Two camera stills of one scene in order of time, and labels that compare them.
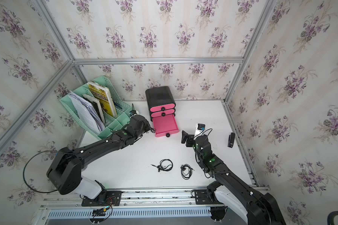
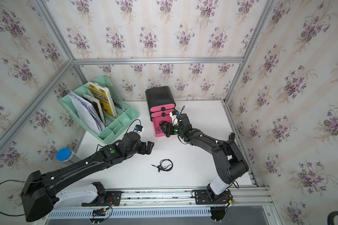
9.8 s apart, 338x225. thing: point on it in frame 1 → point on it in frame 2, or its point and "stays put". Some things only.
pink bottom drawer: [165, 125] stays put
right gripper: [185, 136] → [167, 127]
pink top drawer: [163, 108] stays put
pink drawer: [162, 113] stays put
